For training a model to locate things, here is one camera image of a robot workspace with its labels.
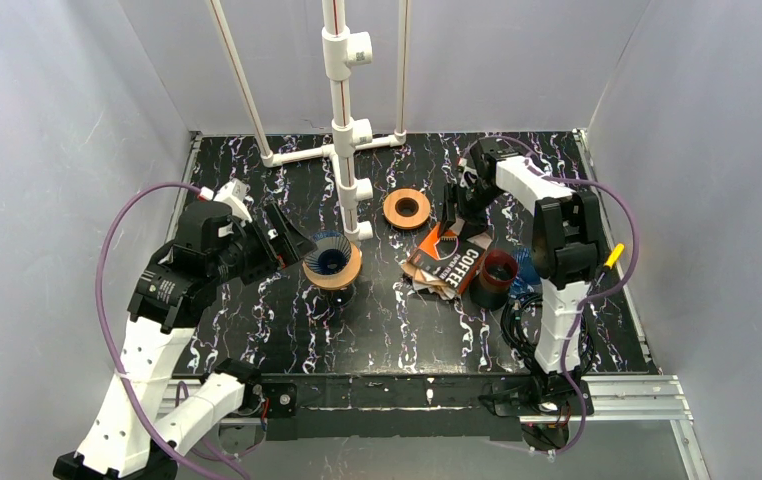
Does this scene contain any blue glass dripper cone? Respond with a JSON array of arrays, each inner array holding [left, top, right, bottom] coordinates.
[[305, 230, 351, 276]]

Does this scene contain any wooden ring dripper holder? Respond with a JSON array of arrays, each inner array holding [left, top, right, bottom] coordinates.
[[302, 241, 362, 291]]

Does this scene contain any orange coffee filter package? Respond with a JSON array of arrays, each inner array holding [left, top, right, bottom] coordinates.
[[401, 221, 493, 301]]

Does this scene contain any red and black carafe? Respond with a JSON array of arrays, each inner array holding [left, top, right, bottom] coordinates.
[[468, 249, 519, 311]]

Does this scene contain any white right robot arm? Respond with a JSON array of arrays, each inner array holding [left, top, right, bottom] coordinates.
[[439, 136, 608, 375]]

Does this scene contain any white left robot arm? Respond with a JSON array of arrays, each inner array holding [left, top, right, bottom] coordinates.
[[53, 200, 315, 479]]

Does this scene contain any clear glass brown cup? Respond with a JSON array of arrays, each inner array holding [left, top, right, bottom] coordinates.
[[322, 285, 356, 308]]

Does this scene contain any yellow marker pen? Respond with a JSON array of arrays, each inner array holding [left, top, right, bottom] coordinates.
[[603, 243, 625, 269]]

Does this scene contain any white PVC pipe stand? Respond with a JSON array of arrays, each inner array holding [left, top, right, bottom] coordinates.
[[207, 1, 412, 244]]

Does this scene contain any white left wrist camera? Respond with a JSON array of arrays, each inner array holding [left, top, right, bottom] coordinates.
[[197, 179, 252, 222]]

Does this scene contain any coiled black cable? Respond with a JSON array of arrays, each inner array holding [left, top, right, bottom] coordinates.
[[501, 292, 594, 379]]

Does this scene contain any aluminium frame rail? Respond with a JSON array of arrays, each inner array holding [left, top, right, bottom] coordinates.
[[82, 374, 714, 480]]

